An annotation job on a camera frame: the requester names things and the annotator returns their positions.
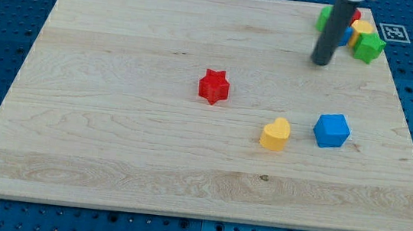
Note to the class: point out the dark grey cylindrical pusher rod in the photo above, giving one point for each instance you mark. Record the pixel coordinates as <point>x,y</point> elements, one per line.
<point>333,32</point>

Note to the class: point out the green star block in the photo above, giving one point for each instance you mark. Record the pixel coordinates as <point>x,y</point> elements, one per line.
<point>368,47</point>

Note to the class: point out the red star block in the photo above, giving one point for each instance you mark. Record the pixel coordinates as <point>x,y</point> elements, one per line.
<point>214,86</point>

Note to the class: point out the red block behind rod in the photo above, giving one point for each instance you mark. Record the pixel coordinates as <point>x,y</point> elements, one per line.
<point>356,16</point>

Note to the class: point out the small blue block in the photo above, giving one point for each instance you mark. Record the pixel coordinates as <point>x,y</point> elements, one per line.
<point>346,36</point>

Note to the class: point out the yellow hexagon block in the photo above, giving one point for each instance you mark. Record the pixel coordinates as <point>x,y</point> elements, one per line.
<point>359,27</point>

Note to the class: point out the green block behind rod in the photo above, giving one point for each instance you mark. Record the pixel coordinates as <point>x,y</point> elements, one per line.
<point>323,17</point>

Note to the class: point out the white fiducial marker tag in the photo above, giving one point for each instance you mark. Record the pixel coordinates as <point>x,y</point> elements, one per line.
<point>394,33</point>

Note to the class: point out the blue cube block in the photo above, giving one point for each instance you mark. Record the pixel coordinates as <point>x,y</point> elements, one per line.
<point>331,130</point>

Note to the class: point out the yellow heart block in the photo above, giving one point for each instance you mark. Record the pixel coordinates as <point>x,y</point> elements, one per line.
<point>275,135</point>

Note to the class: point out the wooden board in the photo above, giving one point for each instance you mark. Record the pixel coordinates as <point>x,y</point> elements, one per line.
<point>105,113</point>

